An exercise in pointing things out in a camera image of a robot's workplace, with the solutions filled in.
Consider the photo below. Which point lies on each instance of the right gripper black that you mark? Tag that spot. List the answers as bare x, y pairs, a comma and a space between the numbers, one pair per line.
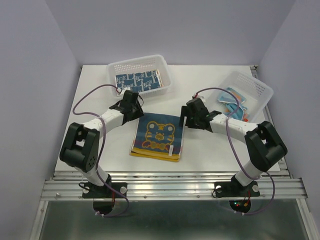
185, 111

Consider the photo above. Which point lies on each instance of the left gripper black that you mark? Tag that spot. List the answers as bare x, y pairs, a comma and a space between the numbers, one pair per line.
139, 112

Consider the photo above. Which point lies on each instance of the blue white patterned towel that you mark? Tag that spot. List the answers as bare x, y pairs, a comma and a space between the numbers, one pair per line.
140, 81

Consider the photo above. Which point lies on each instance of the yellow patterned towel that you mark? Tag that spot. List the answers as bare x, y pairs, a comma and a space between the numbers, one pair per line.
158, 136

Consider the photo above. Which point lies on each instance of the light blue orange towel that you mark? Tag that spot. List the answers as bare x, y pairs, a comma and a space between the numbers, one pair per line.
230, 104

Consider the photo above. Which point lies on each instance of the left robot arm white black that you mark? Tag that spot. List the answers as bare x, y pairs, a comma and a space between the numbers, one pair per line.
80, 147

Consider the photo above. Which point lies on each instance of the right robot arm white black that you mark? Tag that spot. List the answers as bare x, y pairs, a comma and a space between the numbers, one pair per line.
264, 146

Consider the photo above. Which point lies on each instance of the white perforated basket left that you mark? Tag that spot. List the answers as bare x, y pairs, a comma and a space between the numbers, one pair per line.
141, 64

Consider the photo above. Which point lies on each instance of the white perforated basket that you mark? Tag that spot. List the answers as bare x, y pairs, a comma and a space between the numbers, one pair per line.
254, 94
141, 64

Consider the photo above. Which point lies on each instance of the white perforated basket right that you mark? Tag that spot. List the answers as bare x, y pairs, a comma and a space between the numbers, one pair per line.
254, 94

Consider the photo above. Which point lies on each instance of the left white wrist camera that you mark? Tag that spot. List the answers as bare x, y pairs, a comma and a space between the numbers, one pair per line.
121, 91

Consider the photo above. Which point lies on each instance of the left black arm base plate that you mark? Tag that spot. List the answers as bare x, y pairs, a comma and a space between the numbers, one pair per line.
91, 191

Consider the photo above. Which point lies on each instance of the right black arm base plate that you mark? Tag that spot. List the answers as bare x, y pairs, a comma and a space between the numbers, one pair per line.
229, 189

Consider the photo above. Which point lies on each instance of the aluminium rail frame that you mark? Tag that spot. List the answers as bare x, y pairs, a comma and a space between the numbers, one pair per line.
178, 186

